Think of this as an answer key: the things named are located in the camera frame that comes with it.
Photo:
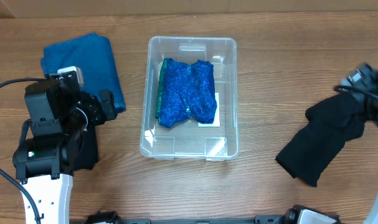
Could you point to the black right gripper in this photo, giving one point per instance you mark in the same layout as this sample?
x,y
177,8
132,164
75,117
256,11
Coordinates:
x,y
356,83

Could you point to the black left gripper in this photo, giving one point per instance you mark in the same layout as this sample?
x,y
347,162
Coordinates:
x,y
97,116

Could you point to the black garment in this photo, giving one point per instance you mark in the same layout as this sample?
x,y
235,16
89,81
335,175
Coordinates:
x,y
331,123

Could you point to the blue green sequin garment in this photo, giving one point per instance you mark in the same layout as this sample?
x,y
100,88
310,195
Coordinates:
x,y
185,91

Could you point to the clear plastic storage bin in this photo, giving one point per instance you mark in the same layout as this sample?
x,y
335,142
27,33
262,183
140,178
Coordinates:
x,y
186,139

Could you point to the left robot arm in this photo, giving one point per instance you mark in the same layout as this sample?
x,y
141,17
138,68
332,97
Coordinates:
x,y
62,120

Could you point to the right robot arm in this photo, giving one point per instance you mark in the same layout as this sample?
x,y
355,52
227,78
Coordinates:
x,y
372,217

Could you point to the folded blue denim cloth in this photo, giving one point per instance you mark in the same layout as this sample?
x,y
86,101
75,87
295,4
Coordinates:
x,y
92,53

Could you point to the folded black cloth left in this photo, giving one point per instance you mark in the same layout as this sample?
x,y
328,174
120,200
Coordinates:
x,y
88,154

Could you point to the white label in bin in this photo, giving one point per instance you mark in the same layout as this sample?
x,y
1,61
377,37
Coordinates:
x,y
216,122

